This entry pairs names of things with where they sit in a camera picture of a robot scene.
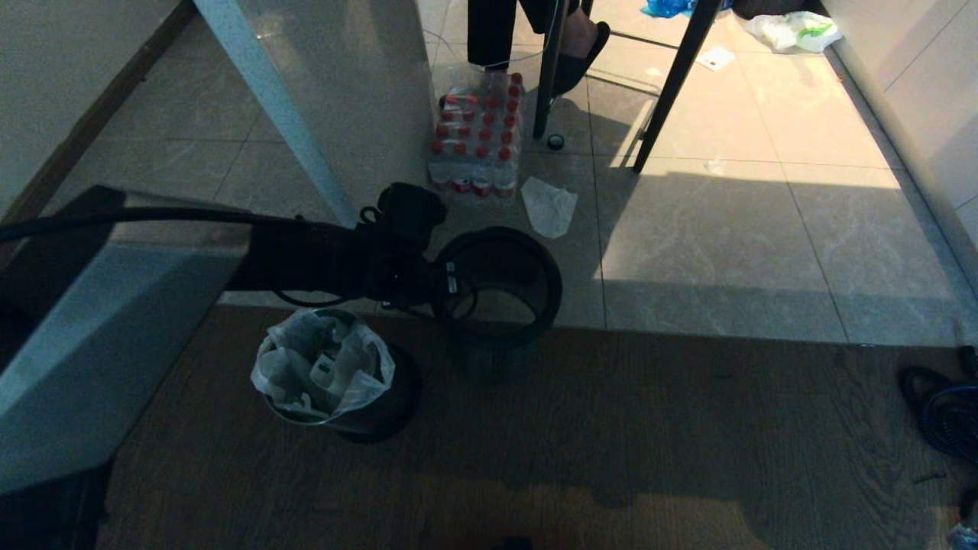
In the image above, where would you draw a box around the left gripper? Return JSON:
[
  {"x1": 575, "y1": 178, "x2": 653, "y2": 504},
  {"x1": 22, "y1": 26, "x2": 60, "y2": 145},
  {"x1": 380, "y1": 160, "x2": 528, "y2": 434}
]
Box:
[{"x1": 364, "y1": 233, "x2": 461, "y2": 308}]

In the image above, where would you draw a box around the white plastic trash bag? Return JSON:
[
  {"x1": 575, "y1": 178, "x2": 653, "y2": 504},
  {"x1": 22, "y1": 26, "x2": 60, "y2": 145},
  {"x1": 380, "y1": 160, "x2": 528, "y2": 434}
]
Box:
[{"x1": 251, "y1": 309, "x2": 397, "y2": 422}]

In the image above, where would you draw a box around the round steel trash bin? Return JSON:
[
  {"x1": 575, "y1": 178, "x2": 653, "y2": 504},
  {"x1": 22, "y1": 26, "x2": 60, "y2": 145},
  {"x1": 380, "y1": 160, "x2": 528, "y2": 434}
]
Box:
[{"x1": 260, "y1": 309, "x2": 423, "y2": 445}]

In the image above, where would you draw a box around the blue plastic bag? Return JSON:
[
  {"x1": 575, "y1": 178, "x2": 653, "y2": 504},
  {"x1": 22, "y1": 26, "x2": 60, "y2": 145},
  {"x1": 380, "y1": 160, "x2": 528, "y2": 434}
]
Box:
[{"x1": 640, "y1": 0, "x2": 700, "y2": 19}]

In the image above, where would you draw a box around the white and green plastic bag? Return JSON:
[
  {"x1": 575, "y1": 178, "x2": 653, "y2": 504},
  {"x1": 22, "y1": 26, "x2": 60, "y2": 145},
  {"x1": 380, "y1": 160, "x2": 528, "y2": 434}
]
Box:
[{"x1": 743, "y1": 11, "x2": 844, "y2": 54}]

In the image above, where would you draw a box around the shrink-wrapped red-capped bottle pack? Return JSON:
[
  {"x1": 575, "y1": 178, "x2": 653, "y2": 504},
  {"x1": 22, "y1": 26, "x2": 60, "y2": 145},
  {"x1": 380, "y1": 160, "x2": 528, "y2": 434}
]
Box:
[{"x1": 426, "y1": 71, "x2": 528, "y2": 201}]

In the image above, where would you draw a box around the crumpled white plastic sheet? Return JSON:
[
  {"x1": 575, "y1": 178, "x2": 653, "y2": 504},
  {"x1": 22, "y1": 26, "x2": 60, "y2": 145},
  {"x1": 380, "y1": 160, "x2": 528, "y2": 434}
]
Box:
[{"x1": 521, "y1": 176, "x2": 579, "y2": 240}]

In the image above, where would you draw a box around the black table leg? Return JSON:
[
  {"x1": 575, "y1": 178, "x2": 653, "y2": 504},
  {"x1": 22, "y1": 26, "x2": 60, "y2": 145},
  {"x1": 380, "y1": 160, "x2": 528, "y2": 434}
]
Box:
[
  {"x1": 533, "y1": 0, "x2": 572, "y2": 141},
  {"x1": 633, "y1": 0, "x2": 724, "y2": 174}
]

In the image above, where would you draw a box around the person's leg with slipper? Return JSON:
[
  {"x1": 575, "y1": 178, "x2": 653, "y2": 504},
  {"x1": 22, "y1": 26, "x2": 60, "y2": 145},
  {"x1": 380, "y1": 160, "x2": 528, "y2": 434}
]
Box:
[{"x1": 467, "y1": 0, "x2": 612, "y2": 98}]

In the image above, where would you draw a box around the white paper sheet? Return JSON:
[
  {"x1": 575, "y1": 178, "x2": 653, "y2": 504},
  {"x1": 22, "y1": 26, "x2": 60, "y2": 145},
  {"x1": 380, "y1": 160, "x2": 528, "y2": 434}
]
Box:
[{"x1": 696, "y1": 46, "x2": 737, "y2": 73}]

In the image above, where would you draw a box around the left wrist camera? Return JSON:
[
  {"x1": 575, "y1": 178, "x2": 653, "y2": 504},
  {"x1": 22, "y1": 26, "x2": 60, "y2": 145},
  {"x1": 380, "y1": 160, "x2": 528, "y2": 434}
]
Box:
[{"x1": 377, "y1": 182, "x2": 449, "y2": 239}]

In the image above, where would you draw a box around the white door frame post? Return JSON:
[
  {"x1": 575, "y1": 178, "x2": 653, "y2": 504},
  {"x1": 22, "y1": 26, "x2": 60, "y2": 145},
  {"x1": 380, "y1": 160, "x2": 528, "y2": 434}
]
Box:
[{"x1": 193, "y1": 0, "x2": 360, "y2": 228}]

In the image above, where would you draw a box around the coiled dark cable bundle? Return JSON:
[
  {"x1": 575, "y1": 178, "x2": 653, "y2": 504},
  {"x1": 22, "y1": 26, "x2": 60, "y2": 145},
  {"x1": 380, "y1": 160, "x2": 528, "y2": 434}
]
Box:
[{"x1": 897, "y1": 345, "x2": 978, "y2": 465}]

